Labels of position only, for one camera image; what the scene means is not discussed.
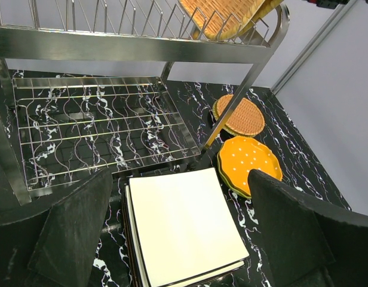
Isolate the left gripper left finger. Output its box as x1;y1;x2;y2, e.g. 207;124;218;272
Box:
0;169;112;286

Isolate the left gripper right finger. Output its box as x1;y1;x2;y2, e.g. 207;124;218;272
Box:
248;169;368;286

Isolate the grey square plate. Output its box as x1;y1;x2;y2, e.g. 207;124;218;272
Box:
123;185;244;286

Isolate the green polka dot plate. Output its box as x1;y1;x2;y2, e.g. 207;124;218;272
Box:
217;155;251;199

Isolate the orange polka dot plate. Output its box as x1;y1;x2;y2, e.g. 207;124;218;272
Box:
217;136;283;195

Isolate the cream square plate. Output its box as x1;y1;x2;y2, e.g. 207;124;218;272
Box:
127;168;249;286

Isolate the woven orange rattan plate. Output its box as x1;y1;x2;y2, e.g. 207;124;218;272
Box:
223;97;265;138

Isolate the woven bamboo plate green rim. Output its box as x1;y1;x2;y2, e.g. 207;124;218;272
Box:
212;100;238;138

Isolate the woven yellow basket plate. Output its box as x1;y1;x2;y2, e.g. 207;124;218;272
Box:
239;0;283;35
179;0;268;41

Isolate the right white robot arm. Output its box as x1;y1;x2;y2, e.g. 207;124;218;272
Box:
306;0;349;10

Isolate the steel two-tier dish rack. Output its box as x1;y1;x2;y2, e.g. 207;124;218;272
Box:
0;1;290;205

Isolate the black marble pattern mat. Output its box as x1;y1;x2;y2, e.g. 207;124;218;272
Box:
0;77;351;286

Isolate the right aluminium frame post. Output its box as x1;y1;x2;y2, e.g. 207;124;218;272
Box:
271;1;357;96

